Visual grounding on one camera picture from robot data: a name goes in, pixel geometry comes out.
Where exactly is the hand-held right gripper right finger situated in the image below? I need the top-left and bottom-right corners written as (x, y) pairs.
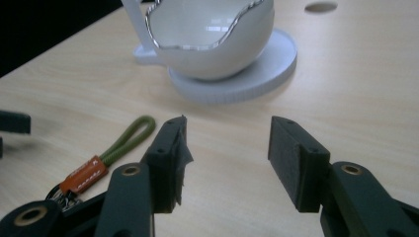
top-left (267, 116), bottom-right (419, 237)

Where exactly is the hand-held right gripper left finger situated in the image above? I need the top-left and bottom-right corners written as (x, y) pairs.
top-left (94, 115), bottom-right (195, 237)

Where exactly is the green strap keychain orange tab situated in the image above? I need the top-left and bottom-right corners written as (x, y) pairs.
top-left (45, 115), bottom-right (157, 211)

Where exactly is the white eggshell-shaped dish stand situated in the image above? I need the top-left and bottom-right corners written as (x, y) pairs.
top-left (121, 0), bottom-right (298, 106)

